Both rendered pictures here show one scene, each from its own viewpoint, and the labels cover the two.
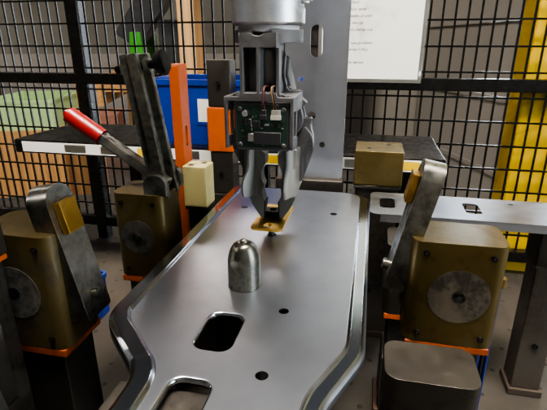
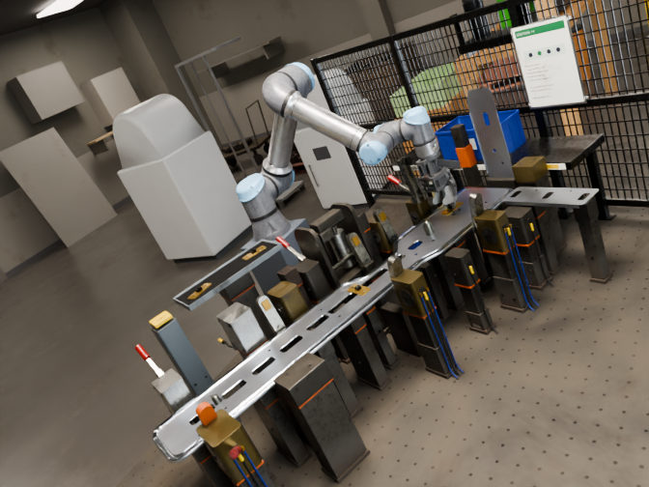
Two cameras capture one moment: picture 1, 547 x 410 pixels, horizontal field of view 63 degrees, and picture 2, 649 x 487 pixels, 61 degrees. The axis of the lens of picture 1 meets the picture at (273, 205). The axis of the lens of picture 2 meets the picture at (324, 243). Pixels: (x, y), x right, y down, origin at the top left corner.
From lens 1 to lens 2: 1.51 m
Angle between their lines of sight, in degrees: 46
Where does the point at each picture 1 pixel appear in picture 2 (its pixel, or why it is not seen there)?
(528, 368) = (595, 269)
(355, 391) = not seen: hidden behind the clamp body
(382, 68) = (562, 98)
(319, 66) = (491, 128)
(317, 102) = (494, 144)
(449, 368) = (460, 253)
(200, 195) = not seen: hidden behind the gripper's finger
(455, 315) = (491, 241)
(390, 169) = (527, 174)
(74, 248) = (385, 224)
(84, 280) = (389, 233)
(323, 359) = (431, 251)
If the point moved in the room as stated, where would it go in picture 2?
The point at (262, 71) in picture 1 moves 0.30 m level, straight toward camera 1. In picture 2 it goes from (425, 170) to (378, 215)
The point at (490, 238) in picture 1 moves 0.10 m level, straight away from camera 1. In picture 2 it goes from (494, 216) to (521, 201)
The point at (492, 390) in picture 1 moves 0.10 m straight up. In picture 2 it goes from (584, 280) to (578, 254)
